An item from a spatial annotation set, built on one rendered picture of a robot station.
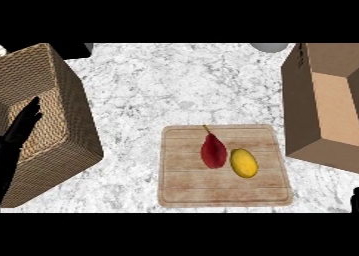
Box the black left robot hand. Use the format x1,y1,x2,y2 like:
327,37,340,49
0,96,45,205

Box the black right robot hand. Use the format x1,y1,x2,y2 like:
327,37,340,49
349,187,359,214

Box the pale wooden cutting board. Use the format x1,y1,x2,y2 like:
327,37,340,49
157,124,295,208

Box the brown cardboard box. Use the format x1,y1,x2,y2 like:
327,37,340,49
280,43,359,176

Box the red pear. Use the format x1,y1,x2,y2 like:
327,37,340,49
200,124,230,170

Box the brown wicker basket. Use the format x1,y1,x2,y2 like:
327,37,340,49
0,43,106,209

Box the yellow lemon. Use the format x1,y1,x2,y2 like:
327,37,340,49
230,148,261,179

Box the dark appliance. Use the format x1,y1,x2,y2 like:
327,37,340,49
48,43,95,61

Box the grey round object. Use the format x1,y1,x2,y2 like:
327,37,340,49
250,43,290,54

